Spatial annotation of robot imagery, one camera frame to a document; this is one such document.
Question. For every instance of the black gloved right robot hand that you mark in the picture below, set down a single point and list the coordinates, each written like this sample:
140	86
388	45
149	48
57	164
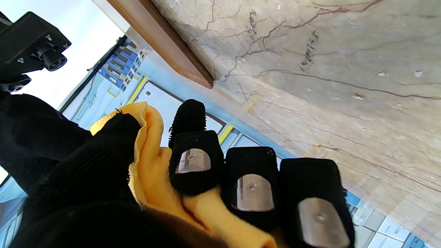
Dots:
31	137

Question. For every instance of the warehouse print backdrop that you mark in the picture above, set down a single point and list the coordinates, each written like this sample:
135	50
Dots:
110	86

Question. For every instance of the brown wooden tray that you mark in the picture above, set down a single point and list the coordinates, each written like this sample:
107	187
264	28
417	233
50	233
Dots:
162	38

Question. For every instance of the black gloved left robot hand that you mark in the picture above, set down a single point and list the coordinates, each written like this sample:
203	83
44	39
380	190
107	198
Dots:
86	193

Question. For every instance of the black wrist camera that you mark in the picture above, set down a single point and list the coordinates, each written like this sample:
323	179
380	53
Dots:
27	44

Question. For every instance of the yellow cloth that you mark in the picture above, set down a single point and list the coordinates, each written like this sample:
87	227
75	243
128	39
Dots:
155	179

